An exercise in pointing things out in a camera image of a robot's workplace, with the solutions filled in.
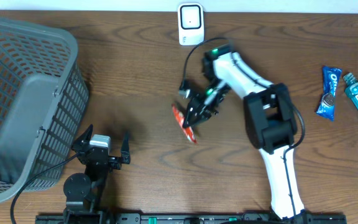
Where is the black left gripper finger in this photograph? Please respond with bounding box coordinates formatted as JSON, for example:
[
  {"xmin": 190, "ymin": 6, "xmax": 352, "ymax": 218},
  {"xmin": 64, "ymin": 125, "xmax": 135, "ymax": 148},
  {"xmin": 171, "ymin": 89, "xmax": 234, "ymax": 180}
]
[
  {"xmin": 121, "ymin": 133, "xmax": 130, "ymax": 159},
  {"xmin": 71, "ymin": 124, "xmax": 93, "ymax": 151}
]

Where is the red Nescafe stick packet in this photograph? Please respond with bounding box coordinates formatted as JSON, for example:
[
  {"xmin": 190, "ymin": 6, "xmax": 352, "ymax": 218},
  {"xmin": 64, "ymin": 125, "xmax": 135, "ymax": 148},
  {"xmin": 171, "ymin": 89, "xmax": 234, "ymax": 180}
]
[{"xmin": 171, "ymin": 103, "xmax": 198, "ymax": 144}]

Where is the blue Oreo cookie pack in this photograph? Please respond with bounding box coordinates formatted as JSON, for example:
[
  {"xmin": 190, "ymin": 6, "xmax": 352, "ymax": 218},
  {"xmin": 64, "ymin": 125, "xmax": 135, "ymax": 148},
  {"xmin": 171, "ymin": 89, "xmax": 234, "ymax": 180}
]
[{"xmin": 316, "ymin": 66, "xmax": 342, "ymax": 121}]

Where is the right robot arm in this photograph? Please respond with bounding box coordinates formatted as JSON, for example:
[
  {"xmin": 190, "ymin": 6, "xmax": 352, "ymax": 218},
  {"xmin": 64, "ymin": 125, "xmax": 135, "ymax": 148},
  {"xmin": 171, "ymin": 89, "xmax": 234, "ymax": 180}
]
[{"xmin": 179, "ymin": 44, "xmax": 305, "ymax": 222}]

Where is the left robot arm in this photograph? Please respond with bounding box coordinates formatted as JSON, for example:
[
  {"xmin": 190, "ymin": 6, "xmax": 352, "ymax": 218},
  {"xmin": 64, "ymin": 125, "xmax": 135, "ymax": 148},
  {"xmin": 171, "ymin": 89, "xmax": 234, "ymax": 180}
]
[{"xmin": 63, "ymin": 125, "xmax": 131, "ymax": 223}]

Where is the grey plastic shopping basket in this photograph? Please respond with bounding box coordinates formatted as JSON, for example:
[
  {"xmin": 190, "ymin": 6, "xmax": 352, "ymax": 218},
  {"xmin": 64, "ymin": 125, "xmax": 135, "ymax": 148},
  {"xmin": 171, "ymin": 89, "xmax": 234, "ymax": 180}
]
[{"xmin": 0, "ymin": 17, "xmax": 89, "ymax": 203}]

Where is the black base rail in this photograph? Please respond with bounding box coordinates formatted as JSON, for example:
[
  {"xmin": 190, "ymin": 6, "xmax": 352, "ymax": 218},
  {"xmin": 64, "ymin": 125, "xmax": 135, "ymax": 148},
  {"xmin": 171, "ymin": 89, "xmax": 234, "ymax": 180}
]
[{"xmin": 35, "ymin": 212, "xmax": 347, "ymax": 224}]

